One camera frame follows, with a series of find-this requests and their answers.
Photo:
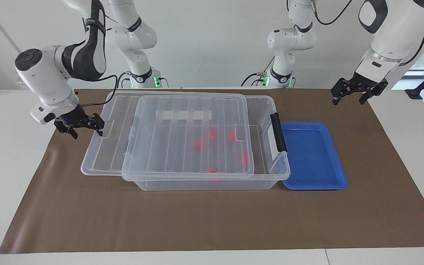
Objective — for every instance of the clear plastic box lid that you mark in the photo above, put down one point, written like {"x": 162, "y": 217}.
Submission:
{"x": 105, "y": 158}

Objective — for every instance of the white rectangular label sticker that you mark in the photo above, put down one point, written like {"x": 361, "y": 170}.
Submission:
{"x": 271, "y": 143}

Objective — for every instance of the small white device box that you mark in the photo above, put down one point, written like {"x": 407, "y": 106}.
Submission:
{"x": 21, "y": 85}

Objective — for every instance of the brown paper table mat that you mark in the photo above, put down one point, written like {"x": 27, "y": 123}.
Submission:
{"x": 197, "y": 221}

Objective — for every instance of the blue plastic tray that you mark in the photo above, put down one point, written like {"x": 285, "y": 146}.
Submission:
{"x": 311, "y": 165}

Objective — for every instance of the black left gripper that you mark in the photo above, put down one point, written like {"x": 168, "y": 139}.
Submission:
{"x": 363, "y": 82}

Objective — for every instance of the clear plastic storage box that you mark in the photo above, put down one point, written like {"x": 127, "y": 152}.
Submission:
{"x": 267, "y": 173}

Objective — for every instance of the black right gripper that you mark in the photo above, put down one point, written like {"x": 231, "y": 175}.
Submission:
{"x": 74, "y": 119}

